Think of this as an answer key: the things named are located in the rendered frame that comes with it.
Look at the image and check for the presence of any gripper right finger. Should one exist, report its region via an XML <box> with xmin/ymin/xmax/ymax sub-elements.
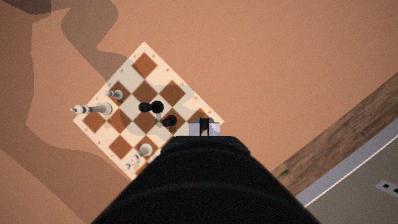
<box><xmin>207</xmin><ymin>117</ymin><xmax>220</xmax><ymax>136</ymax></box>

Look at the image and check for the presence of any brown and cream chessboard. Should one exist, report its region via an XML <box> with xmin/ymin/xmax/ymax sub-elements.
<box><xmin>73</xmin><ymin>42</ymin><xmax>224</xmax><ymax>180</ymax></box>

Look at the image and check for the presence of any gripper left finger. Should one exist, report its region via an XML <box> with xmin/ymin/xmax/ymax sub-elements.
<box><xmin>189</xmin><ymin>117</ymin><xmax>202</xmax><ymax>136</ymax></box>

